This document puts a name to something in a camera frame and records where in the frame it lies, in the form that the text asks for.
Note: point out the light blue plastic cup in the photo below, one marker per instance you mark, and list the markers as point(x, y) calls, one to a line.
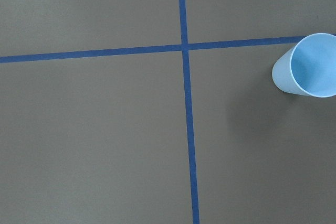
point(308, 68)

